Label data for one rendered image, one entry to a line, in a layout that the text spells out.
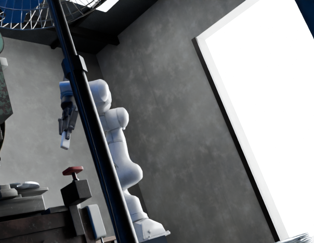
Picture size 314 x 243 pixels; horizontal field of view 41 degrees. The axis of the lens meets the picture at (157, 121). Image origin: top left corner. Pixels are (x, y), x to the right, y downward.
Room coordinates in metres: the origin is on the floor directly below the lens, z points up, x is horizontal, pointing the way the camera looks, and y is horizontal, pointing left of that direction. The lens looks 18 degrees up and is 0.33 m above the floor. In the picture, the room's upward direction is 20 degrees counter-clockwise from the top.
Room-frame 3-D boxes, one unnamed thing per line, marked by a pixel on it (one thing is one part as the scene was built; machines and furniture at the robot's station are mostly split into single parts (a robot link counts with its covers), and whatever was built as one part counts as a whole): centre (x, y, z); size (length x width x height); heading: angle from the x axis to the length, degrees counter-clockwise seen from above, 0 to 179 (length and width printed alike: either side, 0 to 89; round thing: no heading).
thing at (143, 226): (2.17, 0.24, 0.52); 0.22 x 0.19 x 0.14; 125
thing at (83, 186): (1.56, 0.38, 0.62); 0.10 x 0.06 x 0.20; 53
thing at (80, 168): (1.55, 0.36, 0.72); 0.07 x 0.06 x 0.08; 143
